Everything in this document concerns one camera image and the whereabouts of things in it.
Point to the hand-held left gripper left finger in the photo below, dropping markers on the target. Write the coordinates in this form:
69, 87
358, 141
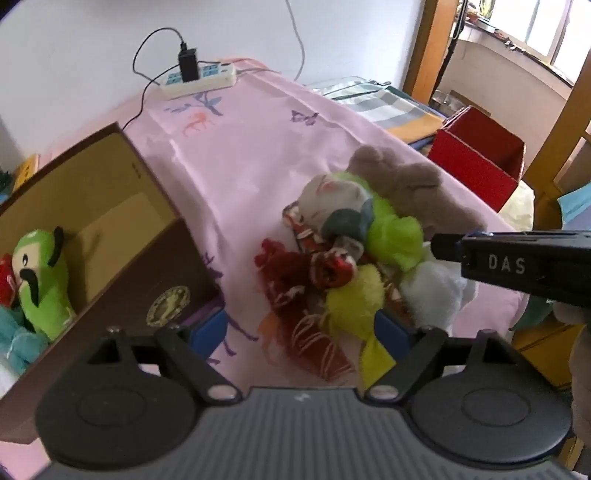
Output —
208, 333

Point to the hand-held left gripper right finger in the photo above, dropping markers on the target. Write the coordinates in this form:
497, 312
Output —
391, 339

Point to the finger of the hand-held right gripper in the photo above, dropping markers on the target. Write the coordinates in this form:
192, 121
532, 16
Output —
445, 247

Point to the white fluffy plush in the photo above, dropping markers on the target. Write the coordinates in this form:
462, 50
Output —
434, 295

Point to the lime green fluffy plush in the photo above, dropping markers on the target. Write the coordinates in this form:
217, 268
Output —
397, 235

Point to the yellow fluffy plush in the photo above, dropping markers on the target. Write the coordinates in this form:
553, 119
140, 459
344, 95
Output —
353, 300

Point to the brown plush toy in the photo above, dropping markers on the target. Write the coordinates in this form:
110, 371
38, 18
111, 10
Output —
415, 184

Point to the brown cardboard box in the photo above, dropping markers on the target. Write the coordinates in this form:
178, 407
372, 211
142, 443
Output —
152, 272

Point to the dark red patterned cloth toy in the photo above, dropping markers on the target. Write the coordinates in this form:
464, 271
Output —
295, 323

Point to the white cat plush toy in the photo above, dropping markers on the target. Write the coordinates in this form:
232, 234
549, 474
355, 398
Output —
325, 194

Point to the red open box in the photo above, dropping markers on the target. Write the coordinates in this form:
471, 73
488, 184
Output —
471, 161

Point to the metal pot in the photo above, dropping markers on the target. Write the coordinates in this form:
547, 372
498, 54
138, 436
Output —
444, 101

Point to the checked folded cloth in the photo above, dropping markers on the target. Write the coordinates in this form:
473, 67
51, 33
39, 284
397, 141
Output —
392, 106

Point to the green moustache plush toy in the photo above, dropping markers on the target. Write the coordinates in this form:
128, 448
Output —
44, 295

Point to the pink printed tablecloth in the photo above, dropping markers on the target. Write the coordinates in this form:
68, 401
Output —
258, 157

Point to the teal plush toy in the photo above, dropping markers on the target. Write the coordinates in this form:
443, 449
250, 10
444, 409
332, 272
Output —
21, 344

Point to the small white cloth toy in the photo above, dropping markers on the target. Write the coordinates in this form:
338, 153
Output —
7, 381

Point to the small red plush toy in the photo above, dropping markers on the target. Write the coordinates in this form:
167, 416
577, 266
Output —
7, 281

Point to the window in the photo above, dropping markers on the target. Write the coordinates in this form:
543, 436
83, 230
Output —
545, 27

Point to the yellow book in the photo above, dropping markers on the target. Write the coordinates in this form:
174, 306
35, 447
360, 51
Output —
25, 173

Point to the white power strip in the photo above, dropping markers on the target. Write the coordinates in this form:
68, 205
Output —
207, 83

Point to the black charger plug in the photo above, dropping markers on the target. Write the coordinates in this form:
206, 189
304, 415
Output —
188, 64

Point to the wooden furniture frame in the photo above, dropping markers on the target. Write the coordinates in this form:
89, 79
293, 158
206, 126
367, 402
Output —
561, 134

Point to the wooden door frame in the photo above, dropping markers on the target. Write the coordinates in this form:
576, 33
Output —
429, 46

